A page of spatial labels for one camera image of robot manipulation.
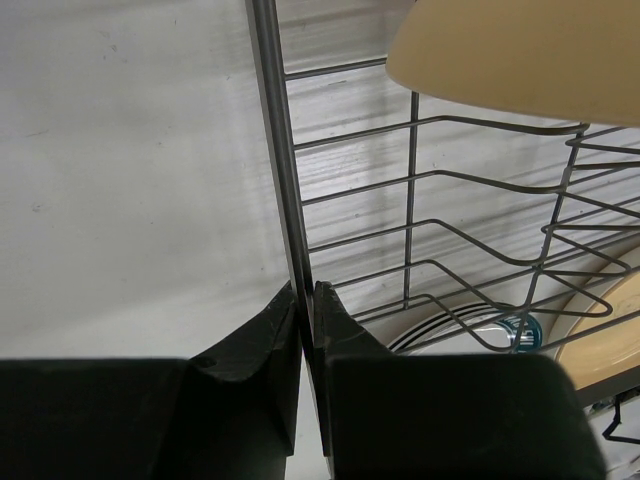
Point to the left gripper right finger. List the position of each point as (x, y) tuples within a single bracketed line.
[(475, 416)]

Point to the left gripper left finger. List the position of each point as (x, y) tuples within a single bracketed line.
[(227, 413)]

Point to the cream yellow bowl plate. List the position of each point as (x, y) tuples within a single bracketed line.
[(598, 337)]

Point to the white plate with flower pattern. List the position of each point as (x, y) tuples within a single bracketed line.
[(443, 323)]

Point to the yellow plate with green rim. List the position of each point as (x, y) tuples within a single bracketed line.
[(524, 334)]

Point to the yellow rear plate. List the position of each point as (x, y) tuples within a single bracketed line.
[(570, 60)]

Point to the black wire dish rack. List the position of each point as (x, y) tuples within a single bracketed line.
[(409, 204)]

